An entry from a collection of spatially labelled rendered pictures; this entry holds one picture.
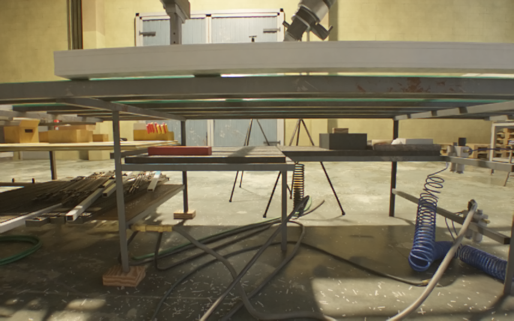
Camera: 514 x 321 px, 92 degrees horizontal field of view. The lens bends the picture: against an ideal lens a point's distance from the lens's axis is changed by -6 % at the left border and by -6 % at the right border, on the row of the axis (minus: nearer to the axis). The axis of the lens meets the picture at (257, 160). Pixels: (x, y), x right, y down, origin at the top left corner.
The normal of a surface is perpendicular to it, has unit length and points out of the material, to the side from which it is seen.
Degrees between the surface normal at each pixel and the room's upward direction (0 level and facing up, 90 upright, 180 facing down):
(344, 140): 90
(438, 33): 90
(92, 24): 90
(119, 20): 90
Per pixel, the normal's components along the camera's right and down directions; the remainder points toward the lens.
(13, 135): -0.05, 0.10
